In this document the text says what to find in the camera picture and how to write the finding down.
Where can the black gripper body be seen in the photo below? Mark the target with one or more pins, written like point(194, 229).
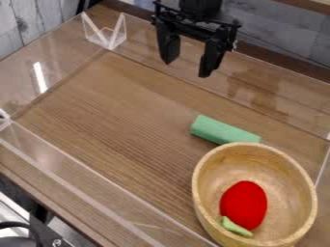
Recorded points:
point(200, 18)

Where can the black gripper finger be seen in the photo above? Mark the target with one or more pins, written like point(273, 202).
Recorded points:
point(169, 42)
point(212, 57)

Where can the red plush fruit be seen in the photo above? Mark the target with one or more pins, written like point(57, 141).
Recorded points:
point(245, 204)

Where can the green foam block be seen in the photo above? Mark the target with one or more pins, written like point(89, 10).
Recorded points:
point(221, 133)

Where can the wooden bowl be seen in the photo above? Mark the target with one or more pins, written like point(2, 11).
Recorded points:
point(276, 171)

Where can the black metal bracket bottom left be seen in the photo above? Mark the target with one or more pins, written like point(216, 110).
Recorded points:
point(49, 237)

